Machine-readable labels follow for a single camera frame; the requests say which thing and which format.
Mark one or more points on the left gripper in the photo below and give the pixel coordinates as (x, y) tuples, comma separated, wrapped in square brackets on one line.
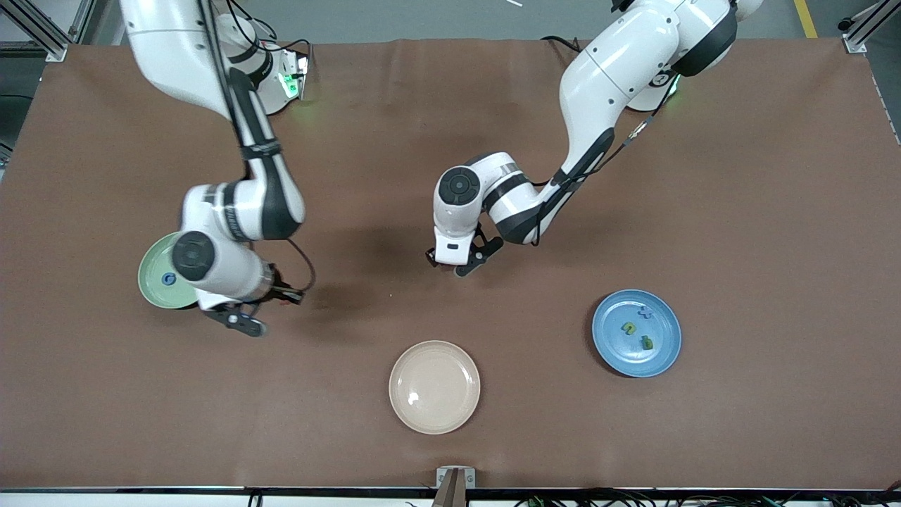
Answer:
[(429, 257)]

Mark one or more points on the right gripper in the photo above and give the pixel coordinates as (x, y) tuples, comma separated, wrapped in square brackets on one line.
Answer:
[(281, 291)]

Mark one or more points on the blue foam letter G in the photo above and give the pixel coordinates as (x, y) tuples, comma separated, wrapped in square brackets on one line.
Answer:
[(164, 279)]

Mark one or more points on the green foam letter n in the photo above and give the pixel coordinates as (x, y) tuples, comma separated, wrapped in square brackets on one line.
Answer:
[(628, 328)]

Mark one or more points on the green foam letter p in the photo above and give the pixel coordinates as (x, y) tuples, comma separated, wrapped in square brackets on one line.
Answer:
[(645, 343)]

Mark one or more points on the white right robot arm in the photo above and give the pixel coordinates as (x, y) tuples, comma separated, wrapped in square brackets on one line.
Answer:
[(169, 42)]

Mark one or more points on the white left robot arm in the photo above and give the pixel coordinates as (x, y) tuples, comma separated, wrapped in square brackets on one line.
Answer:
[(612, 77)]

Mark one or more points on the light green plate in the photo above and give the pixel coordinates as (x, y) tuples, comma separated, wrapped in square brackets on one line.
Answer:
[(153, 285)]

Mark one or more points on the beige plate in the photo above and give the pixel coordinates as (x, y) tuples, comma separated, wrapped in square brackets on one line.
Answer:
[(434, 387)]

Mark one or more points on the brown table cover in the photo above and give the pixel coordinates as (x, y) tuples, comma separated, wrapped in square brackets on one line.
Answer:
[(394, 141)]

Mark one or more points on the blue plate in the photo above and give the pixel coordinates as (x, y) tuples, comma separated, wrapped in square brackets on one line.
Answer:
[(612, 345)]

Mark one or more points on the grey metal camera bracket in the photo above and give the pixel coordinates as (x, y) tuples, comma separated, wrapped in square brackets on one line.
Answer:
[(455, 493)]

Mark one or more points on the aluminium frame profile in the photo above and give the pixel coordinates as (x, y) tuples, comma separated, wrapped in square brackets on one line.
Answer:
[(862, 28), (42, 32)]

